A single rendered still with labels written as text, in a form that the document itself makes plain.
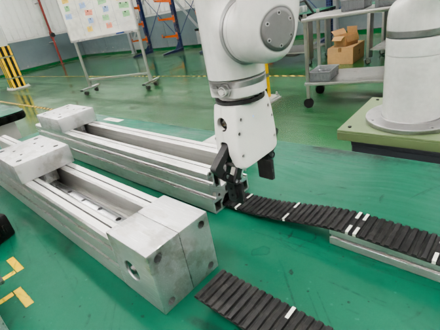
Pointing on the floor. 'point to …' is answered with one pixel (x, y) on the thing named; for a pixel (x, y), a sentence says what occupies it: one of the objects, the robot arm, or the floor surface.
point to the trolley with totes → (327, 72)
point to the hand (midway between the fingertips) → (252, 183)
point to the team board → (101, 27)
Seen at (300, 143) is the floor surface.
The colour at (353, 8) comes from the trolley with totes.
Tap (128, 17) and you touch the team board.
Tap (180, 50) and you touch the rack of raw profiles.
